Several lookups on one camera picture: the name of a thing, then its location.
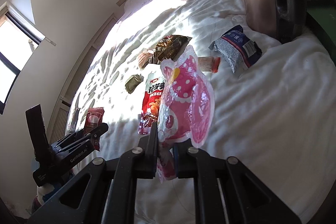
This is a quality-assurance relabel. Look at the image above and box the window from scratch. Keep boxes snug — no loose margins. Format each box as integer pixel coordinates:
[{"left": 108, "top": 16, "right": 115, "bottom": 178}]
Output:
[{"left": 0, "top": 3, "right": 45, "bottom": 114}]

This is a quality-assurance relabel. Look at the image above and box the black smartphone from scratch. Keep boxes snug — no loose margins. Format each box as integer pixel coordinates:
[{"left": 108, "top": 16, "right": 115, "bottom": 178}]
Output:
[{"left": 70, "top": 107, "right": 80, "bottom": 132}]

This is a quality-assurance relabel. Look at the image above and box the pink owl snack bag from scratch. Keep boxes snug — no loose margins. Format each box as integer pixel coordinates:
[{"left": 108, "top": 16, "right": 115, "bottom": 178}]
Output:
[{"left": 157, "top": 46, "right": 215, "bottom": 182}]

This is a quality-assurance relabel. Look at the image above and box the white bed duvet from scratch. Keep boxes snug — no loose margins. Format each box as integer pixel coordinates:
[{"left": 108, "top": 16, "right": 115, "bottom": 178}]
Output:
[{"left": 71, "top": 0, "right": 335, "bottom": 223}]

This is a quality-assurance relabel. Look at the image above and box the red white snack packet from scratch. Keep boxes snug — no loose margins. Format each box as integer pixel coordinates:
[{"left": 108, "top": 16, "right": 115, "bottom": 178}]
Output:
[{"left": 83, "top": 107, "right": 105, "bottom": 151}]

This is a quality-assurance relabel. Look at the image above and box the radiator cover panel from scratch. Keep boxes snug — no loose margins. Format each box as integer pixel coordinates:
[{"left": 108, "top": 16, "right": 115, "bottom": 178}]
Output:
[{"left": 46, "top": 14, "right": 118, "bottom": 143}]

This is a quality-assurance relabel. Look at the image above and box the wall socket plate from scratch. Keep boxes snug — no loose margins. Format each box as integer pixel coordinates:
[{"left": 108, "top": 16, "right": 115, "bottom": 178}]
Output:
[{"left": 116, "top": 0, "right": 126, "bottom": 7}]

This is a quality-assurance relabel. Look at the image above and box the dark brown snack bag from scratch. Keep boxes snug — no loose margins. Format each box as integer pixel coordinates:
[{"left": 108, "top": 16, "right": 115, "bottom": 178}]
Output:
[{"left": 151, "top": 35, "right": 192, "bottom": 65}]

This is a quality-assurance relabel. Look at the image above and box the small green wrapped snack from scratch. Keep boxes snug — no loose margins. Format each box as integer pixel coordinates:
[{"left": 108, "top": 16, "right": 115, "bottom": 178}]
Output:
[{"left": 125, "top": 75, "right": 143, "bottom": 94}]

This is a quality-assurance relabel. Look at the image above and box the orange clear wafer packet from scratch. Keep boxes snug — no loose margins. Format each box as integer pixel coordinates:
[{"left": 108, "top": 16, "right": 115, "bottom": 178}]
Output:
[{"left": 198, "top": 56, "right": 221, "bottom": 73}]

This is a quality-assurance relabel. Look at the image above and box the pale pink wrapped snack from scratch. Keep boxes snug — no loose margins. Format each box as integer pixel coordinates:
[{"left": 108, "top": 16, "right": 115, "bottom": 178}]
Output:
[{"left": 137, "top": 49, "right": 155, "bottom": 69}]

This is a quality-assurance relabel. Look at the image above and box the red spicy strips packet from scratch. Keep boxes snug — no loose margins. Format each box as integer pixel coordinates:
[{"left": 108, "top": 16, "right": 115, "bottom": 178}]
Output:
[{"left": 138, "top": 72, "right": 165, "bottom": 135}]

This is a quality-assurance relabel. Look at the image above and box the blue white snack pack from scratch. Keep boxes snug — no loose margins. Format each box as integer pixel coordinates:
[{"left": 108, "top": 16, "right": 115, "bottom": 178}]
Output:
[{"left": 209, "top": 24, "right": 263, "bottom": 75}]

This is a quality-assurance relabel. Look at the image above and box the green tray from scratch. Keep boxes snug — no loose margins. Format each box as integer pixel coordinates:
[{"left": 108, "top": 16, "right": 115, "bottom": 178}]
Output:
[{"left": 305, "top": 0, "right": 336, "bottom": 63}]

